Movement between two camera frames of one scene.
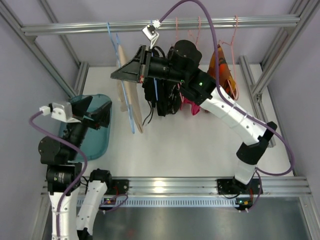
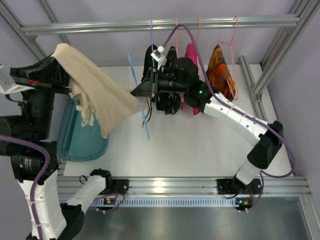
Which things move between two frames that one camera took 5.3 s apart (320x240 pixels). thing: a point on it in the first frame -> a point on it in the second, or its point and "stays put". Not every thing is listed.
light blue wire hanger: (120, 65) -> (138, 92)
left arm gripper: (87, 118) -> (40, 83)
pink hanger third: (235, 97) stays put
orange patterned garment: (227, 81) stays put
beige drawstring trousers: (129, 94) -> (95, 95)
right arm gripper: (143, 64) -> (153, 83)
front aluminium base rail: (207, 187) stays put
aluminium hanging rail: (222, 23) stays put
